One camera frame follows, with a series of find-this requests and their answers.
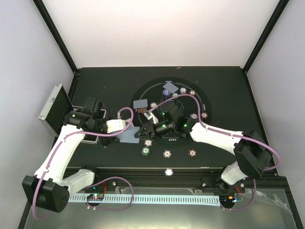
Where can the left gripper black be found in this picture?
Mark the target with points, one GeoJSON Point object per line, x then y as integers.
{"type": "Point", "coordinates": [107, 140]}

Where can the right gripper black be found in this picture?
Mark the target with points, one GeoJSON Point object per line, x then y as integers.
{"type": "Point", "coordinates": [150, 130]}

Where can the blue playing card deck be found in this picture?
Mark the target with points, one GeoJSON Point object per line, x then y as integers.
{"type": "Point", "coordinates": [128, 136]}

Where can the purple round blind button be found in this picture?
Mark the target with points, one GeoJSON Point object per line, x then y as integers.
{"type": "Point", "coordinates": [166, 92]}

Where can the blue poker chip stack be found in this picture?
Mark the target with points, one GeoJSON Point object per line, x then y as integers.
{"type": "Point", "coordinates": [167, 154]}

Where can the red triangular dealer button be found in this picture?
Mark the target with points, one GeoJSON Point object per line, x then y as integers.
{"type": "Point", "coordinates": [142, 110]}

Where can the red chip mat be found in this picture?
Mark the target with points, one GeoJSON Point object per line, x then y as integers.
{"type": "Point", "coordinates": [204, 116]}
{"type": "Point", "coordinates": [192, 92]}

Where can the dealt blue card top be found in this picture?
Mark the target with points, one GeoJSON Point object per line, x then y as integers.
{"type": "Point", "coordinates": [170, 87]}

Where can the dealt blue card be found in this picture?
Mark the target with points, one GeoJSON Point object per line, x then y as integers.
{"type": "Point", "coordinates": [170, 87]}
{"type": "Point", "coordinates": [137, 104]}

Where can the red poker chip stack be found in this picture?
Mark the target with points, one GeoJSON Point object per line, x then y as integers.
{"type": "Point", "coordinates": [192, 153]}

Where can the red chip mat top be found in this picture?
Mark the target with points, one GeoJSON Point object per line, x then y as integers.
{"type": "Point", "coordinates": [192, 92]}

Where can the green poker chip stack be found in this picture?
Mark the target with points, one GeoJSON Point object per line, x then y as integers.
{"type": "Point", "coordinates": [145, 151]}

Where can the white chip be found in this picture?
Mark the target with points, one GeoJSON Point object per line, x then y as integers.
{"type": "Point", "coordinates": [168, 172]}

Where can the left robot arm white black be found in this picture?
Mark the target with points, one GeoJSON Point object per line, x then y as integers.
{"type": "Point", "coordinates": [47, 188]}

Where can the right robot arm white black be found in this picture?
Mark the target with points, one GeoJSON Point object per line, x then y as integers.
{"type": "Point", "coordinates": [251, 153]}

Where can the round black poker mat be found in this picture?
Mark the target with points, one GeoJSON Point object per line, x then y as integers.
{"type": "Point", "coordinates": [188, 104]}

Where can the aluminium poker chip case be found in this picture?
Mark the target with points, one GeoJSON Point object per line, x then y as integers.
{"type": "Point", "coordinates": [59, 105]}

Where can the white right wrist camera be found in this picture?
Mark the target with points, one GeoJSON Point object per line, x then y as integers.
{"type": "Point", "coordinates": [150, 116]}

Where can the white slotted cable duct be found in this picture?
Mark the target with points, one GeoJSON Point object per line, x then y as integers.
{"type": "Point", "coordinates": [145, 199]}

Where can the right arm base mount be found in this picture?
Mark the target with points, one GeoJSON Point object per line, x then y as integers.
{"type": "Point", "coordinates": [228, 195]}

